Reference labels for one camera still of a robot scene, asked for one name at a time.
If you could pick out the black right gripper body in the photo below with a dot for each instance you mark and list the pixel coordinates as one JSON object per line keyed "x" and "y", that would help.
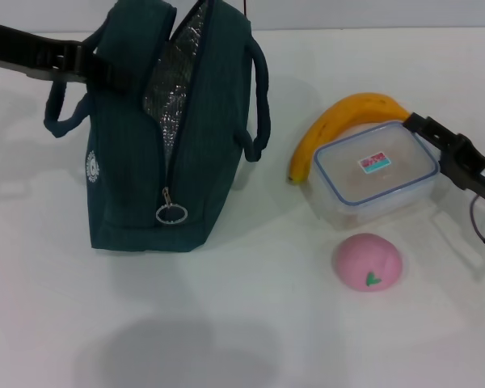
{"x": 473, "y": 169}

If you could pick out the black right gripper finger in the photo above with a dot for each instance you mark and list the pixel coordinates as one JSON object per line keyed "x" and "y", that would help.
{"x": 428, "y": 129}

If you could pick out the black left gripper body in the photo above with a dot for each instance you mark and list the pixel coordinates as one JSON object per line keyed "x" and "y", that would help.
{"x": 24, "y": 48}

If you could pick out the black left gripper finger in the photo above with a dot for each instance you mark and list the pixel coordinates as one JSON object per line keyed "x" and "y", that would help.
{"x": 109, "y": 68}

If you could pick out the clear plastic food container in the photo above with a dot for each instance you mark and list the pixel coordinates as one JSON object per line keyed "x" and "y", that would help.
{"x": 392, "y": 182}

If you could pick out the yellow banana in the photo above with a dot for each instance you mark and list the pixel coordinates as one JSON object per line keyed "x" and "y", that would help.
{"x": 339, "y": 117}

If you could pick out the dark teal insulated lunch bag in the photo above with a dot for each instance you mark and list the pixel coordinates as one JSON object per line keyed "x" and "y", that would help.
{"x": 210, "y": 161}

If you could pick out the pink peach toy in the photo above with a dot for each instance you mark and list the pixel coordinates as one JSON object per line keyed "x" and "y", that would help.
{"x": 359, "y": 258}

